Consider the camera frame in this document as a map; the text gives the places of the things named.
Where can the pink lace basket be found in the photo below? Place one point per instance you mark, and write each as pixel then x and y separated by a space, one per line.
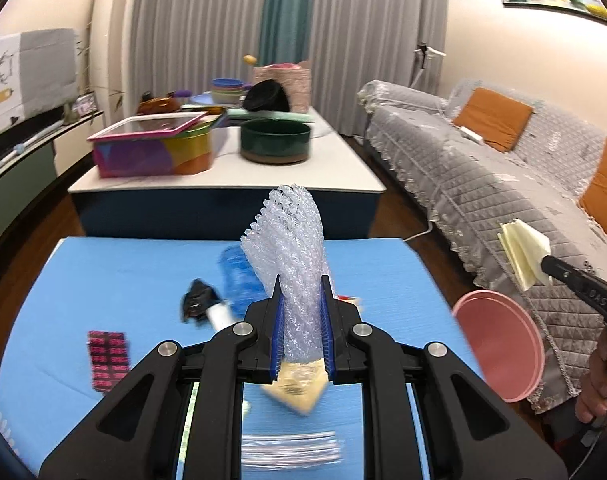
pixel 298 85

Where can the cloth covered television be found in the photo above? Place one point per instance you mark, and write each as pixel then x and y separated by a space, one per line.
pixel 28 75

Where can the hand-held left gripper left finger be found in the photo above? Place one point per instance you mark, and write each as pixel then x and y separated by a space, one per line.
pixel 277 335

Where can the white coffee table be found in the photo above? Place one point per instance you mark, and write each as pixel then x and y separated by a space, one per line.
pixel 283 175

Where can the brown teapot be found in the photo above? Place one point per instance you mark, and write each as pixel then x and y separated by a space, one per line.
pixel 156 105

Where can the small red white wrapper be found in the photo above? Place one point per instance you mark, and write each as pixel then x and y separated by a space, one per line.
pixel 352 302

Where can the stack of colourful bowls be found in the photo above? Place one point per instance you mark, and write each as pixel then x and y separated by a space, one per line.
pixel 228 91

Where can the white paper tube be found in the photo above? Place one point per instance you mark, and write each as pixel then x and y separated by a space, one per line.
pixel 221 317

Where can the dark green bowl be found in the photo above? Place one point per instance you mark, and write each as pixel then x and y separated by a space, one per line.
pixel 276 140

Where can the clear plastic wrapper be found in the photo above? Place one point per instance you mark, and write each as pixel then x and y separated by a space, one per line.
pixel 288 447

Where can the mint green roll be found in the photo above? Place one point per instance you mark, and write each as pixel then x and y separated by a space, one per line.
pixel 263 114

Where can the yellow toy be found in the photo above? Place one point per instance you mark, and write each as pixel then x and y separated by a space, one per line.
pixel 251 60

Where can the purple plastic scoop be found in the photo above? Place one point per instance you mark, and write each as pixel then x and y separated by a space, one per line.
pixel 181 93

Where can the orange cushion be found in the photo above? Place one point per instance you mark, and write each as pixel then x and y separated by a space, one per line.
pixel 493 117
pixel 606 195

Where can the blue plate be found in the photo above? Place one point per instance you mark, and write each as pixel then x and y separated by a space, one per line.
pixel 201 100

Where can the grey quilted sofa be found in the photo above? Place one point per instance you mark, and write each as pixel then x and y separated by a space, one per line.
pixel 483 185

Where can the person's right hand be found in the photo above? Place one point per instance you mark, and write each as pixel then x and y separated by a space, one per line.
pixel 596 385

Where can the clear bubble wrap sheet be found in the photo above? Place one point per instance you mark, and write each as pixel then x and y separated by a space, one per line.
pixel 293 250

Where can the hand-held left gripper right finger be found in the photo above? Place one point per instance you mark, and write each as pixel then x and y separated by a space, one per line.
pixel 328 330

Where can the grey curtain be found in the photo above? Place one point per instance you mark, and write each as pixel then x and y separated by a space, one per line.
pixel 193 25
pixel 373 35

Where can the pink and black blister pack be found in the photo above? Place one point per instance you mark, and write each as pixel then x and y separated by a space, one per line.
pixel 106 360

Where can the black hat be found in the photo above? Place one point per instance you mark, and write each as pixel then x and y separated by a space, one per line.
pixel 266 97

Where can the yellow paper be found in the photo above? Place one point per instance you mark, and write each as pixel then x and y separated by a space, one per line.
pixel 521 252

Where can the small picture frame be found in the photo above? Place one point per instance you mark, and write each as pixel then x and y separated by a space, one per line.
pixel 85 105

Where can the white power strip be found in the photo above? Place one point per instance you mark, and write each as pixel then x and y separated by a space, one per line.
pixel 471 134

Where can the blue foam mat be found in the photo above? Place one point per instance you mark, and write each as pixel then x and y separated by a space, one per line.
pixel 108 280

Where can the beige printed packet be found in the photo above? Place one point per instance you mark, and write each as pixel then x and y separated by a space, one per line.
pixel 296 392

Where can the tv cabinet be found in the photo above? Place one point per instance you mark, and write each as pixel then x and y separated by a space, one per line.
pixel 18 175

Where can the multicoloured storage box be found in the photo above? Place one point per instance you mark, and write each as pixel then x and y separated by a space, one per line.
pixel 148 157

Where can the blue plastic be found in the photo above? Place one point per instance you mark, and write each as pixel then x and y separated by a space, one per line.
pixel 238 280

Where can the white floor lamp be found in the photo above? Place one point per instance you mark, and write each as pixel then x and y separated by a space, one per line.
pixel 423 60

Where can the teal curtain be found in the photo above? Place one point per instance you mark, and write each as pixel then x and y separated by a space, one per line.
pixel 286 10

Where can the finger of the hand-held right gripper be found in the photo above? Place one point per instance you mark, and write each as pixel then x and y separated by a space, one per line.
pixel 578 282

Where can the black crumpled wrapper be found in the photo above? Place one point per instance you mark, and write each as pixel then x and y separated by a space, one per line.
pixel 196 300

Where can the pink plastic bin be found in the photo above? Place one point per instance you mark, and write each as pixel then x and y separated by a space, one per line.
pixel 493 340

